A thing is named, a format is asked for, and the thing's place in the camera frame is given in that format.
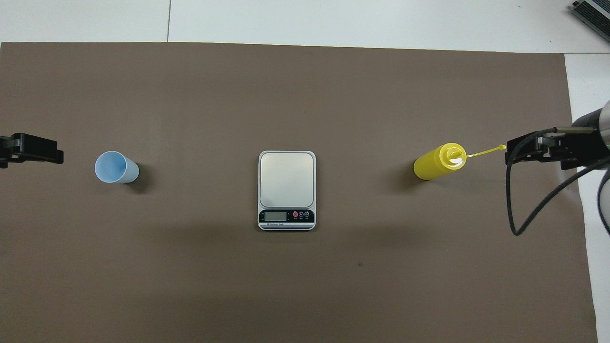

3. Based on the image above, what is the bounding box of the digital kitchen scale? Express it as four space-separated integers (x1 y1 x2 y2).
258 151 316 232

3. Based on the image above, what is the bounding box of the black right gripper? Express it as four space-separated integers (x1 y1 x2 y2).
506 109 610 171

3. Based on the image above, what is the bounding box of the brown table mat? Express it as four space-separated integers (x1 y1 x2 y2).
0 42 599 343

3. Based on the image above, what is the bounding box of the yellow squeeze bottle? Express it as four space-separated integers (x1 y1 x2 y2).
413 143 507 181

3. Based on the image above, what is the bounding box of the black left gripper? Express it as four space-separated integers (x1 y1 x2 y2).
0 133 64 168

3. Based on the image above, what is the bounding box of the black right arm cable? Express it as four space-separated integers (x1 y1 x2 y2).
506 127 610 237

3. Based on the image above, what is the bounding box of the grey ribbed metal device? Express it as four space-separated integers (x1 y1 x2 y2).
572 0 610 44

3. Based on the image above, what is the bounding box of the light blue plastic cup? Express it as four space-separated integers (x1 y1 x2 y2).
95 151 140 184

